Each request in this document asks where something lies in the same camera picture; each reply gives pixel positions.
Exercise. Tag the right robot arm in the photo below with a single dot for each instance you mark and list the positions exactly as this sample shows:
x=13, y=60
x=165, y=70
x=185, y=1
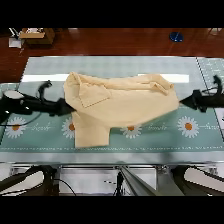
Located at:
x=213, y=100

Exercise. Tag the silver frame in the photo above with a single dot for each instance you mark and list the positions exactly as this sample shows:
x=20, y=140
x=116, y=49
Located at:
x=140, y=183

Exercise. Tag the cream yellow shirt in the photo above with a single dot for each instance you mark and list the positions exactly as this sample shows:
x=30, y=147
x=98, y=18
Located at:
x=126, y=103

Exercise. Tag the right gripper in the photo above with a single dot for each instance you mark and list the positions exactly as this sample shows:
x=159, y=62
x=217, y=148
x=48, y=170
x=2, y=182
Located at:
x=194, y=100

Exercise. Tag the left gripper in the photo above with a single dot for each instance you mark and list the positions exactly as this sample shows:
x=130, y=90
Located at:
x=59, y=107

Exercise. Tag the blue round object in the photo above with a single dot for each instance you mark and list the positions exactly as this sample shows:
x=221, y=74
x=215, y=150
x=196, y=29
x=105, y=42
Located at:
x=176, y=36

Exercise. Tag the brown cardboard box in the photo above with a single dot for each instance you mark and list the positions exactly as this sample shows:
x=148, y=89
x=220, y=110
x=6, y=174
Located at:
x=36, y=36

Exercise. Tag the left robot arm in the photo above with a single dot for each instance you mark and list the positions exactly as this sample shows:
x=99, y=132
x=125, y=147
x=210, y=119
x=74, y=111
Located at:
x=13, y=101

